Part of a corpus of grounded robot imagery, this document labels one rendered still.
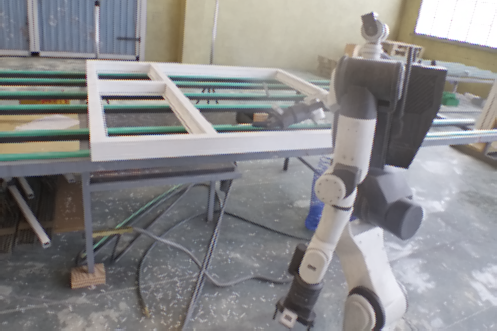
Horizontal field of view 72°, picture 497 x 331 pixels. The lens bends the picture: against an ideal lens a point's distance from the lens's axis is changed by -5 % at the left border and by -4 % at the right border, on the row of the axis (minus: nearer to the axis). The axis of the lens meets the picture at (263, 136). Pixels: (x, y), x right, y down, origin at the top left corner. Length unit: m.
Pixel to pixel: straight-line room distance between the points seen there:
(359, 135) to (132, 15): 7.13
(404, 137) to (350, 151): 0.20
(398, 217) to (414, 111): 0.29
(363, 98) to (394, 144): 0.23
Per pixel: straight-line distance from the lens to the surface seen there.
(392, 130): 1.03
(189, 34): 7.69
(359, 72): 0.85
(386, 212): 1.07
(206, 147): 1.38
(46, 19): 7.77
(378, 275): 1.22
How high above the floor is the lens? 1.43
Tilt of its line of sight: 20 degrees down
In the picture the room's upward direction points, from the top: 8 degrees clockwise
